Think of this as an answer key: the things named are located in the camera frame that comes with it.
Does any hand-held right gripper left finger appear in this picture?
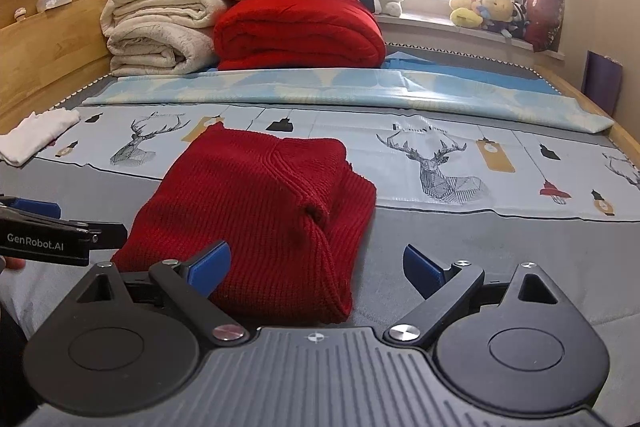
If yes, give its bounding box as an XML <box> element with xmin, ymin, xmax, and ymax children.
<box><xmin>75</xmin><ymin>241</ymin><xmax>251</xmax><ymax>349</ymax></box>

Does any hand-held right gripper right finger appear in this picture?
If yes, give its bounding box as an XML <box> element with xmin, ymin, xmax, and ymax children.
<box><xmin>382</xmin><ymin>244</ymin><xmax>561</xmax><ymax>348</ymax></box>

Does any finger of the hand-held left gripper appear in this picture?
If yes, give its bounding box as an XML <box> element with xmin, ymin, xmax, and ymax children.
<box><xmin>0</xmin><ymin>204</ymin><xmax>129</xmax><ymax>252</ymax></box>
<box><xmin>0</xmin><ymin>196</ymin><xmax>62</xmax><ymax>221</ymax></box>

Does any red knit sweater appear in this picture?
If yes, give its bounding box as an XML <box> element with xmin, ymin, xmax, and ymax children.
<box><xmin>111</xmin><ymin>122</ymin><xmax>378</xmax><ymax>325</ymax></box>

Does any small white cloth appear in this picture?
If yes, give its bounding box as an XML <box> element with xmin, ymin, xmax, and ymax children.
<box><xmin>0</xmin><ymin>108</ymin><xmax>81</xmax><ymax>168</ymax></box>

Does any light blue patterned blanket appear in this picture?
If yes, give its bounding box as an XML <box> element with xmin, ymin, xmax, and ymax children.
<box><xmin>90</xmin><ymin>68</ymin><xmax>616</xmax><ymax>132</ymax></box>

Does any plain blue sheet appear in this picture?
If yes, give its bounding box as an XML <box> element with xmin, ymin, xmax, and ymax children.
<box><xmin>382</xmin><ymin>52</ymin><xmax>561</xmax><ymax>96</ymax></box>

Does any cream folded quilt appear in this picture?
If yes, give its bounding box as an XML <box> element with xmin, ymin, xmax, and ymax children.
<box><xmin>102</xmin><ymin>0</ymin><xmax>231</xmax><ymax>78</ymax></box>

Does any red folded blanket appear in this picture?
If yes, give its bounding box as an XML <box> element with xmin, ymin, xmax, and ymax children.
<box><xmin>212</xmin><ymin>0</ymin><xmax>387</xmax><ymax>72</ymax></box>

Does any pale yellow plush toy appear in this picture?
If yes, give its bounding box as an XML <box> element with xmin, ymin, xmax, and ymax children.
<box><xmin>449</xmin><ymin>0</ymin><xmax>484</xmax><ymax>30</ymax></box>

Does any purple box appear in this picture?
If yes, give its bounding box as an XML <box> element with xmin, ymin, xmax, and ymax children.
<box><xmin>582</xmin><ymin>51</ymin><xmax>623</xmax><ymax>118</ymax></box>

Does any yellow bear plush toy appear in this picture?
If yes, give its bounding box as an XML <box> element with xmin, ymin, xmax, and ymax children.
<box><xmin>480</xmin><ymin>0</ymin><xmax>516</xmax><ymax>24</ymax></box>

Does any dark red cushion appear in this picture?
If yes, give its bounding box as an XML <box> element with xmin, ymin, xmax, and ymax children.
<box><xmin>524</xmin><ymin>0</ymin><xmax>565</xmax><ymax>52</ymax></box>

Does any wooden bed frame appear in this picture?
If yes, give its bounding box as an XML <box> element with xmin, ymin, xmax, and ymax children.
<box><xmin>0</xmin><ymin>0</ymin><xmax>640</xmax><ymax>188</ymax></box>

